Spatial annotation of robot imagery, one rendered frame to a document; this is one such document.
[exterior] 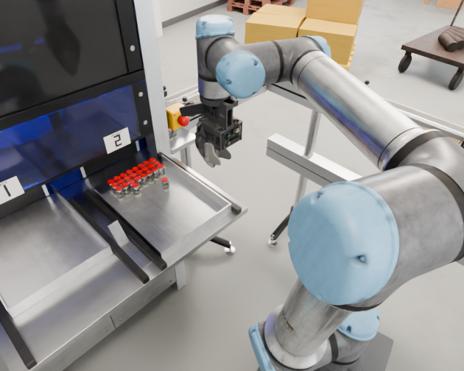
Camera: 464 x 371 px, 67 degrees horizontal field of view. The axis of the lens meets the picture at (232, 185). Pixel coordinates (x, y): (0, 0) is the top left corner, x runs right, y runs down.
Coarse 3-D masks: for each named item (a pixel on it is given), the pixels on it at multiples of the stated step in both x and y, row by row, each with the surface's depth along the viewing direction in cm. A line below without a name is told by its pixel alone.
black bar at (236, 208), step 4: (160, 152) 126; (160, 156) 124; (172, 160) 122; (176, 164) 121; (184, 168) 119; (188, 172) 118; (200, 180) 115; (204, 184) 113; (212, 188) 112; (216, 192) 111; (224, 196) 109; (228, 200) 108; (232, 204) 107; (232, 208) 106; (236, 208) 105; (240, 208) 106; (236, 212) 106; (240, 212) 107
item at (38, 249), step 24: (24, 216) 104; (48, 216) 104; (72, 216) 104; (0, 240) 97; (24, 240) 97; (48, 240) 97; (72, 240) 98; (96, 240) 98; (0, 264) 91; (24, 264) 91; (48, 264) 91; (72, 264) 92; (0, 288) 86; (24, 288) 86; (48, 288) 84
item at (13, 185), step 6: (6, 180) 90; (12, 180) 92; (0, 186) 90; (12, 186) 92; (18, 186) 94; (0, 192) 91; (6, 192) 92; (12, 192) 93; (18, 192) 94; (0, 198) 92; (6, 198) 93; (12, 198) 94
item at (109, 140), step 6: (120, 132) 109; (126, 132) 111; (108, 138) 107; (114, 138) 109; (126, 138) 112; (108, 144) 108; (114, 144) 110; (126, 144) 113; (108, 150) 109; (114, 150) 111
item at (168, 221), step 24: (168, 168) 122; (96, 192) 108; (144, 192) 113; (168, 192) 113; (192, 192) 113; (120, 216) 102; (144, 216) 105; (168, 216) 105; (192, 216) 105; (216, 216) 102; (144, 240) 96; (168, 240) 98
